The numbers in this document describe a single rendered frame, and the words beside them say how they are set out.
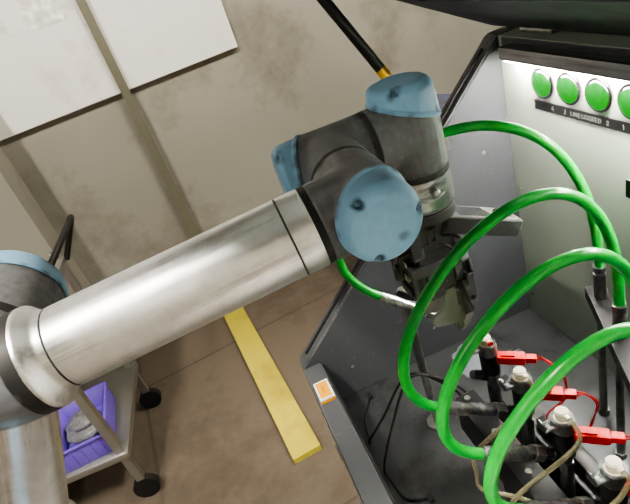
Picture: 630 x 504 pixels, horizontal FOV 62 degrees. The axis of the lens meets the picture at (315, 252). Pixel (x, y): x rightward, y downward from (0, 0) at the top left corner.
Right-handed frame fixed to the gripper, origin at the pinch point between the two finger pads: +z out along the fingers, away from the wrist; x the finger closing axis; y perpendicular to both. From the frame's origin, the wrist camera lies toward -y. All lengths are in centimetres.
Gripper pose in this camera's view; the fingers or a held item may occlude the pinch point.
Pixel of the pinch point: (464, 319)
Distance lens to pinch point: 77.6
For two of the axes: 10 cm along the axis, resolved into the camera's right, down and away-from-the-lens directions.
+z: 2.9, 8.2, 5.0
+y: -9.1, 4.0, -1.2
